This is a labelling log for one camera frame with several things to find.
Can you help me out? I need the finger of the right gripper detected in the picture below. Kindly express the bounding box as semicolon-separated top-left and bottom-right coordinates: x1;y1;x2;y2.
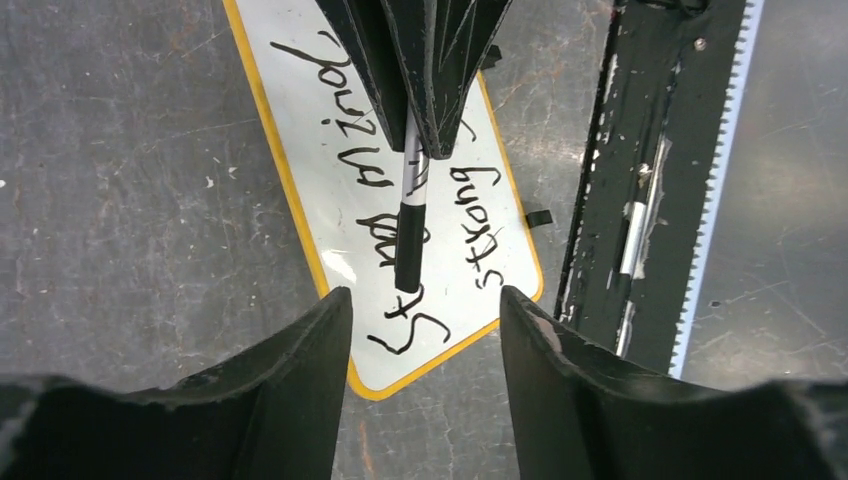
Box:
316;0;409;152
381;0;511;159

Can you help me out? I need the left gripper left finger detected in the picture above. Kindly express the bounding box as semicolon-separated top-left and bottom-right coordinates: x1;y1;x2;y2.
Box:
1;287;353;479

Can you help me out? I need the black marker cap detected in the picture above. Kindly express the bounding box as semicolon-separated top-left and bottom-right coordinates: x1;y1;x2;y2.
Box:
394;203;426;293

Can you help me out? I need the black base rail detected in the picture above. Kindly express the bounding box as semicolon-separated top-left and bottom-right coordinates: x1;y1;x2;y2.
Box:
554;1;745;376

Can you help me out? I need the grey slotted cable duct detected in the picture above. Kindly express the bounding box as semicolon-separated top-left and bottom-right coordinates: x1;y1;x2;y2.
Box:
668;1;765;380

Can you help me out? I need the white black marker pen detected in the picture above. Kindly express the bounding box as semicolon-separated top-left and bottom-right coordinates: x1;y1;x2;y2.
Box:
401;106;430;206

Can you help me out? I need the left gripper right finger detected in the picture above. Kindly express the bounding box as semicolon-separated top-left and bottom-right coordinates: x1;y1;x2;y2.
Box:
500;286;847;479

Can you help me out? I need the yellow framed whiteboard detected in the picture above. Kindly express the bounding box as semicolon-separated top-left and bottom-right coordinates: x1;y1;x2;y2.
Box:
225;1;544;401

